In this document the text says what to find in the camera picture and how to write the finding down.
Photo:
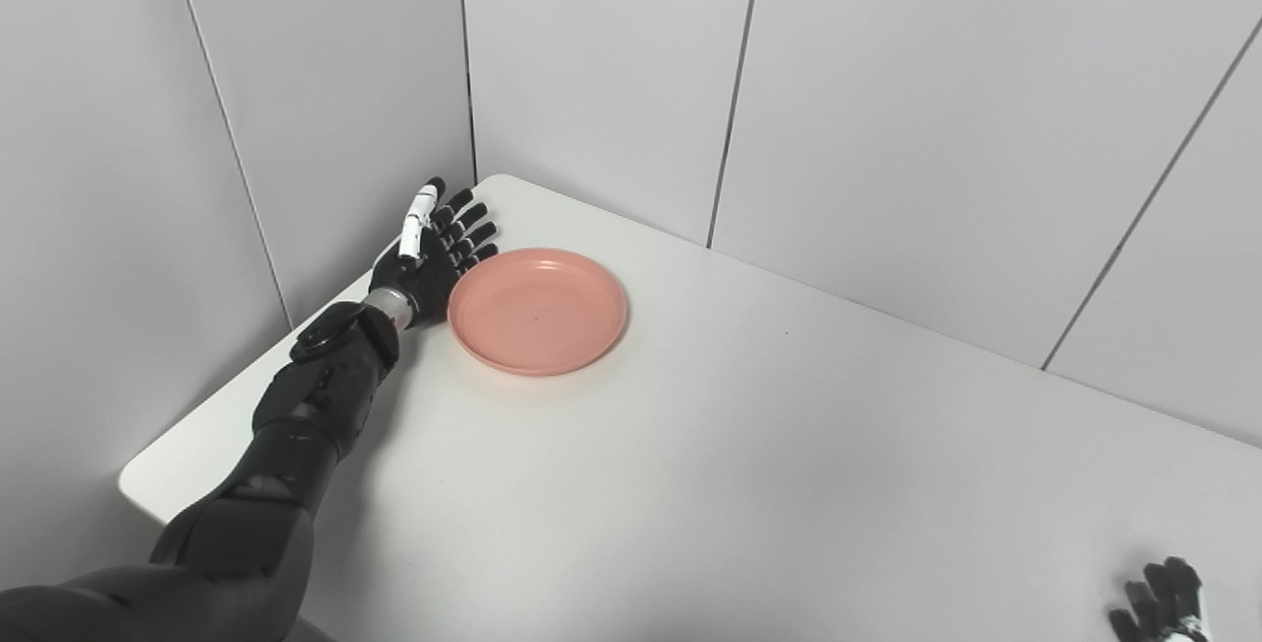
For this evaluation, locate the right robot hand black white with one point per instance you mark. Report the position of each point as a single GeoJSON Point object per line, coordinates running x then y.
{"type": "Point", "coordinates": [1163, 607]}

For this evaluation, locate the pink plate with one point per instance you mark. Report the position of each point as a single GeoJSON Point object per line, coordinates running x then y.
{"type": "Point", "coordinates": [538, 311]}

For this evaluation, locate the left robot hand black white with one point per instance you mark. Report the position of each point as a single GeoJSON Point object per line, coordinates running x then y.
{"type": "Point", "coordinates": [434, 252]}

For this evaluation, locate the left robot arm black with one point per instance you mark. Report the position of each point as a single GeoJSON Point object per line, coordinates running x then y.
{"type": "Point", "coordinates": [266, 484]}

